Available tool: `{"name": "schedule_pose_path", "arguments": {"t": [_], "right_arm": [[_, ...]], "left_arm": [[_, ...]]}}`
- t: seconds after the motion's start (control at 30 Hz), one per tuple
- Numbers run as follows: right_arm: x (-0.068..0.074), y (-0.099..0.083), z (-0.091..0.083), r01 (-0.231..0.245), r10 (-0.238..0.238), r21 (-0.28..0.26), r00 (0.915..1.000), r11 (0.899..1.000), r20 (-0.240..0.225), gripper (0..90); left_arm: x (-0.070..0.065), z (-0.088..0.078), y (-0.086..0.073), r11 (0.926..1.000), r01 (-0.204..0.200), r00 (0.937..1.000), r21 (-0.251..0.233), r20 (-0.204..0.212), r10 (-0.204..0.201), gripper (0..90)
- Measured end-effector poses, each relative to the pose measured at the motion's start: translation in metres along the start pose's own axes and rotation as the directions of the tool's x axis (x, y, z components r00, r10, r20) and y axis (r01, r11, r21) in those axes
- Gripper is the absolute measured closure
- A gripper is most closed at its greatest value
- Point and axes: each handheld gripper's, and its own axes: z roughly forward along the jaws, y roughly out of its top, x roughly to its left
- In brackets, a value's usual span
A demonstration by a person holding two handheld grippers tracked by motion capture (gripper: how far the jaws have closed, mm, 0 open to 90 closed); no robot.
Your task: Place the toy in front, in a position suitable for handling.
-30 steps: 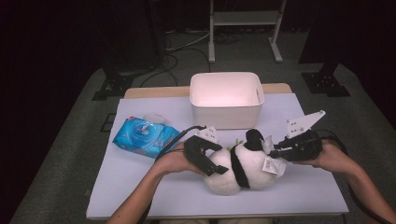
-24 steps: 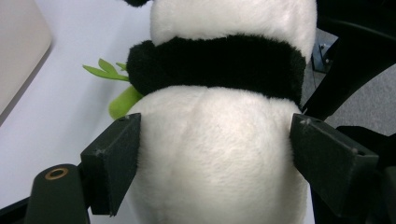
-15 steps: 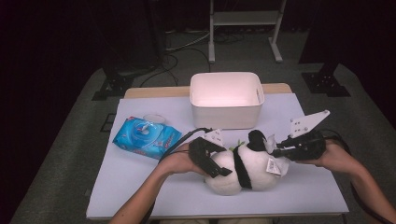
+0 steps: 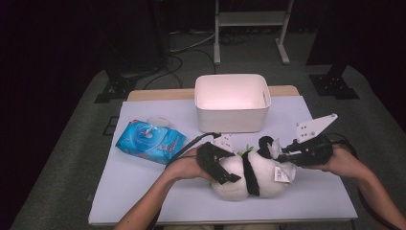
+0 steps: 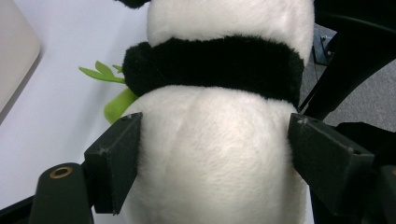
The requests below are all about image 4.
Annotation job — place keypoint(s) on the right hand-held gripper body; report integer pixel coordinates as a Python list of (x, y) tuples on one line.
[(314, 151)]

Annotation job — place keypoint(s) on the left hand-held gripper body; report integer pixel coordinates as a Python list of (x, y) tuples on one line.
[(207, 158)]

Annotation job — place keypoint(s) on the white wet wipe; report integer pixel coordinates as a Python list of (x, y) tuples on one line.
[(274, 150), (147, 131)]

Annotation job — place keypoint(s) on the panda plush toy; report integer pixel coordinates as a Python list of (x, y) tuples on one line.
[(268, 185)]

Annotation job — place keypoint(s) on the white plastic storage bin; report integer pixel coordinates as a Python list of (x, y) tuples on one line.
[(230, 121)]

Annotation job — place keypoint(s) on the blue wet wipes pack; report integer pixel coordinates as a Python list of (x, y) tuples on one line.
[(130, 140)]

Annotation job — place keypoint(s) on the person's left hand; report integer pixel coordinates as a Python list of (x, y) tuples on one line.
[(186, 166)]

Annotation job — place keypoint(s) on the person's right hand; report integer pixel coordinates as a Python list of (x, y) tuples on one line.
[(344, 161)]

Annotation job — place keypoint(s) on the white table mat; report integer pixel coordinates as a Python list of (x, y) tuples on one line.
[(191, 207)]

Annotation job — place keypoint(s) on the black stand base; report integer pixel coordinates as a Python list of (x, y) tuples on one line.
[(116, 89), (333, 87)]

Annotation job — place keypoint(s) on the wooden table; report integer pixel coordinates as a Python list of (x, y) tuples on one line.
[(159, 95)]

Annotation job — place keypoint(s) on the white metal stand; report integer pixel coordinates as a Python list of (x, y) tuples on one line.
[(250, 18)]

